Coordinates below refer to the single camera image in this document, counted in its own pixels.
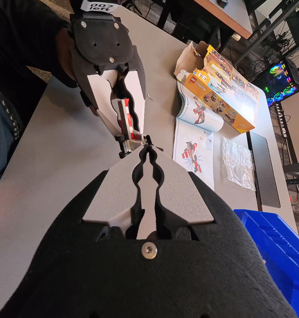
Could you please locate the dark grey mouse pad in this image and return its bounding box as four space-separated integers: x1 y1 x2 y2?
246 131 281 209

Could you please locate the person's left hand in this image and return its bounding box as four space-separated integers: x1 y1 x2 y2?
58 29 80 88

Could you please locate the open instruction booklet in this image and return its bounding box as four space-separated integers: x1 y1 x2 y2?
172 81 224 192

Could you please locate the blue plastic bin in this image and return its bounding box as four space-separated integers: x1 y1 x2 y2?
233 209 299 318

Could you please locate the wood-edged table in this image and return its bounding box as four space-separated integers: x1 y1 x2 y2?
157 0 253 54

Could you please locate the clear plastic bag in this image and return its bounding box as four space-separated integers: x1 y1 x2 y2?
222 137 256 191

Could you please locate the yellow toy box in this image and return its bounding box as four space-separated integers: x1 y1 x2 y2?
174 41 261 134

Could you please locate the person's left forearm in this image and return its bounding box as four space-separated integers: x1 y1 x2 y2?
0 0 77 88

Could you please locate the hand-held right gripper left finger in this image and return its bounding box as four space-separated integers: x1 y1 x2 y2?
82 145 149 234

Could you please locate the computer tower with coloured fans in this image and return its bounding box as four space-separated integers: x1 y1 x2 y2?
252 58 299 107

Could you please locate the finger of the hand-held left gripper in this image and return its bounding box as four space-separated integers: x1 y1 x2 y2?
87 71 124 139
123 70 146 133

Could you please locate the grey desk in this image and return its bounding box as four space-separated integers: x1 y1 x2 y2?
0 5 299 306

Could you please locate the black white drawstring cord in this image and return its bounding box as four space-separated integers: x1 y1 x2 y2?
0 75 20 141

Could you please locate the black metal rack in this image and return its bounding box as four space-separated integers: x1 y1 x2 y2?
234 0 299 65

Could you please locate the black jacket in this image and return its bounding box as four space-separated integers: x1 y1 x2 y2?
0 65 49 130

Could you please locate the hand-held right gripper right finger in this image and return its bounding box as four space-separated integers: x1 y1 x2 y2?
148 145 215 239

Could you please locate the red white brick plane model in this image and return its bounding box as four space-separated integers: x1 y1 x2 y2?
113 98 163 159

